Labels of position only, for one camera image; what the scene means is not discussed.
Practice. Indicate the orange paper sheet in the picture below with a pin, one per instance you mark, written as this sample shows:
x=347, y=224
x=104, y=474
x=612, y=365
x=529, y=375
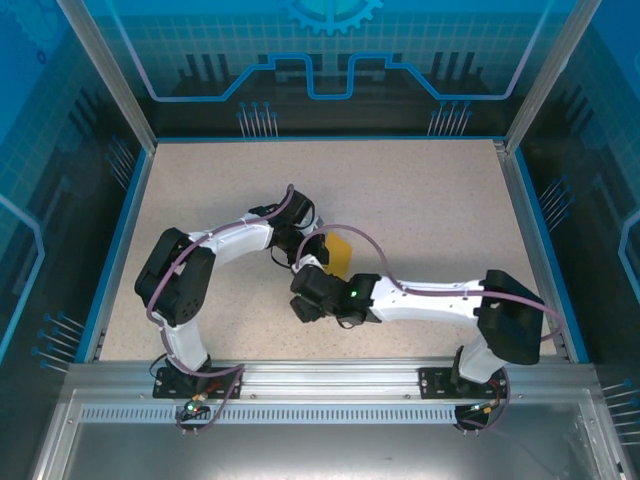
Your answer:
x=340, y=250

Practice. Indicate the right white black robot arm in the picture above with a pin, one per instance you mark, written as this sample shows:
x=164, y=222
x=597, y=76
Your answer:
x=425, y=305

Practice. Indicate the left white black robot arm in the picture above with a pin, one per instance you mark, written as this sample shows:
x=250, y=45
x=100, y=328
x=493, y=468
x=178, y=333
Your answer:
x=235, y=240

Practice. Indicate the aluminium mounting beam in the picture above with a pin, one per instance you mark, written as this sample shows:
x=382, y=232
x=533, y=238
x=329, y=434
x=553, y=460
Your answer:
x=325, y=380

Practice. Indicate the grey metal tray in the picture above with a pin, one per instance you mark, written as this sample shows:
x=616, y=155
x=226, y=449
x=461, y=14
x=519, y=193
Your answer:
x=325, y=450

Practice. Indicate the blue table edge trim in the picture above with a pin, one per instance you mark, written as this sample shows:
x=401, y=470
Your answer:
x=552, y=260
x=117, y=250

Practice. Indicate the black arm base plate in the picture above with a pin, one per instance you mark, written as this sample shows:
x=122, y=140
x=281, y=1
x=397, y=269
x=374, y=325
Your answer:
x=165, y=387
x=430, y=382

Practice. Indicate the aluminium side rail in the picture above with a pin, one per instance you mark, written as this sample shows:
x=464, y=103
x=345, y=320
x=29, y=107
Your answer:
x=530, y=225

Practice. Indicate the aluminium frame post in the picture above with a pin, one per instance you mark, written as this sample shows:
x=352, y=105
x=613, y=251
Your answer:
x=545, y=85
x=115, y=85

